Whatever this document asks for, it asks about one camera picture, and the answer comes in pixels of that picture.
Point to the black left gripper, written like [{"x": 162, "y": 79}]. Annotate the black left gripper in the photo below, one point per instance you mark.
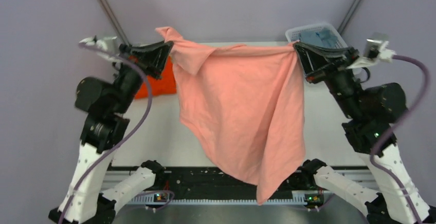
[{"x": 151, "y": 57}]

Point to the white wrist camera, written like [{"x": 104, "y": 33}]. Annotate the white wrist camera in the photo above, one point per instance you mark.
[
  {"x": 105, "y": 47},
  {"x": 376, "y": 50}
]

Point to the aluminium frame post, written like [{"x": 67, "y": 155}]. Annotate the aluminium frame post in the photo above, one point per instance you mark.
[
  {"x": 110, "y": 15},
  {"x": 348, "y": 16}
]

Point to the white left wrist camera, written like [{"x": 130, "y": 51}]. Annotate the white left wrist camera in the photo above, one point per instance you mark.
[{"x": 105, "y": 47}]

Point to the pink t shirt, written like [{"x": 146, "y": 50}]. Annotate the pink t shirt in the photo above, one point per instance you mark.
[{"x": 245, "y": 105}]

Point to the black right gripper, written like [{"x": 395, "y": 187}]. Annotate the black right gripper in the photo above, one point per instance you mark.
[{"x": 314, "y": 59}]

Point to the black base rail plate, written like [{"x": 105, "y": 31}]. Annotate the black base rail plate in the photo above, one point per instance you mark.
[{"x": 211, "y": 183}]

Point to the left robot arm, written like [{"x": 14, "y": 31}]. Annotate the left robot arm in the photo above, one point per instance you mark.
[{"x": 105, "y": 130}]

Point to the left aluminium frame post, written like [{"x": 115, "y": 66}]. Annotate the left aluminium frame post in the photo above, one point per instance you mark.
[{"x": 110, "y": 15}]

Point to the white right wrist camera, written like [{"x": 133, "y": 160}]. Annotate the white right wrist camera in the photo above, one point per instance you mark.
[{"x": 376, "y": 50}]

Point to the right aluminium frame post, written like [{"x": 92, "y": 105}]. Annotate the right aluminium frame post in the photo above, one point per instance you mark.
[{"x": 348, "y": 16}]

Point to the orange folded t shirt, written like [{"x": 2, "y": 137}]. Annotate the orange folded t shirt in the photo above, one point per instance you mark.
[{"x": 167, "y": 84}]

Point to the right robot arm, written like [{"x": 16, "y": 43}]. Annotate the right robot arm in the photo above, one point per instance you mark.
[{"x": 373, "y": 115}]

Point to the white plastic basket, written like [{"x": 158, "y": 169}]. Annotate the white plastic basket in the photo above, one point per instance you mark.
[{"x": 293, "y": 33}]

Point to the grey t shirt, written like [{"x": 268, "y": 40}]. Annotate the grey t shirt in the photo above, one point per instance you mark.
[{"x": 324, "y": 38}]

